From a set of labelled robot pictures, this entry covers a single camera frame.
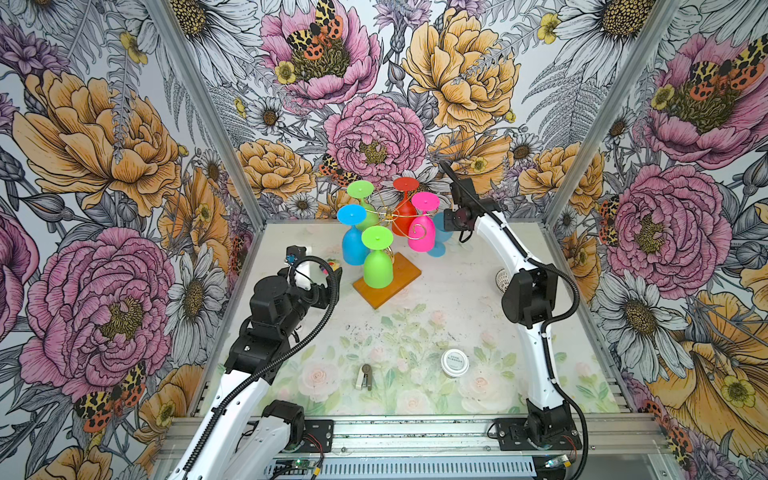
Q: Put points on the cyan wine glass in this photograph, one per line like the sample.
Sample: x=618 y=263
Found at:
x=353 y=249

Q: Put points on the gold wire glass rack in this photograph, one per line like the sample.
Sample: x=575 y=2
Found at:
x=410 y=220

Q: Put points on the back green wine glass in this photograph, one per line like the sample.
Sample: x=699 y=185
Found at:
x=361 y=190

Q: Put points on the front green wine glass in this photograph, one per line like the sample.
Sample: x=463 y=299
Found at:
x=378 y=266

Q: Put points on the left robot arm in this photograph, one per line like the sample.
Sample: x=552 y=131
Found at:
x=288 y=310

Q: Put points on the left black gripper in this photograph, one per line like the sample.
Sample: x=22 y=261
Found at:
x=321 y=299

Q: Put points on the light blue wine glass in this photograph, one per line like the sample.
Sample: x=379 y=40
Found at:
x=441 y=236

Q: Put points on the magenta wine glass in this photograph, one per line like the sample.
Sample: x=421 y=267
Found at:
x=422 y=231

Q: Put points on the aluminium front rail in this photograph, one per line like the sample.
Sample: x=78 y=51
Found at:
x=622 y=446

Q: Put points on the red wine glass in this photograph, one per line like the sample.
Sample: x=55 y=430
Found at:
x=404 y=213

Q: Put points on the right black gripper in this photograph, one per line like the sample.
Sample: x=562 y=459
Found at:
x=449 y=224

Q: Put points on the white mesh sink strainer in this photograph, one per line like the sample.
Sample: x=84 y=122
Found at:
x=502 y=280

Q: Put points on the orange wooden rack base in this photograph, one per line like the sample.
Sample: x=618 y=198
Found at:
x=405 y=272

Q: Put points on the green wine glass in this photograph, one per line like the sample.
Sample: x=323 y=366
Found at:
x=378 y=266
x=361 y=190

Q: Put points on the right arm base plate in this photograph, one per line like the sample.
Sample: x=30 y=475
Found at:
x=527 y=434

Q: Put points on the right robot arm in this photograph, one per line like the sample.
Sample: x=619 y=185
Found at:
x=538 y=296

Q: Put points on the white round jar lid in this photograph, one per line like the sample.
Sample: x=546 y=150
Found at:
x=454 y=363

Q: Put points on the small grey key fob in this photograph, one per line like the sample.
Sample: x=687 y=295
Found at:
x=364 y=379

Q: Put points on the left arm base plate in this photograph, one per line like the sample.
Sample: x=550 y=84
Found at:
x=316 y=437

